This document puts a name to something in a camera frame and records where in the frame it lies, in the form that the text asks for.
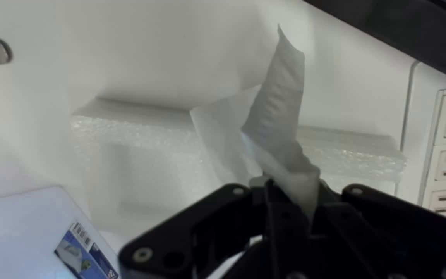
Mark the white foam block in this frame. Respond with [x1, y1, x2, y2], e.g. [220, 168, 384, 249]
[71, 95, 405, 235]

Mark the white napkin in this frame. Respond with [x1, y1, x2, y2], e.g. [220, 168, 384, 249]
[190, 29, 320, 219]

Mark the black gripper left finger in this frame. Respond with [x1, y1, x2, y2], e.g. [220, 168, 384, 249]
[116, 179, 306, 279]

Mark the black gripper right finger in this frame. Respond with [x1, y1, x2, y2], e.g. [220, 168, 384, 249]
[306, 184, 446, 279]

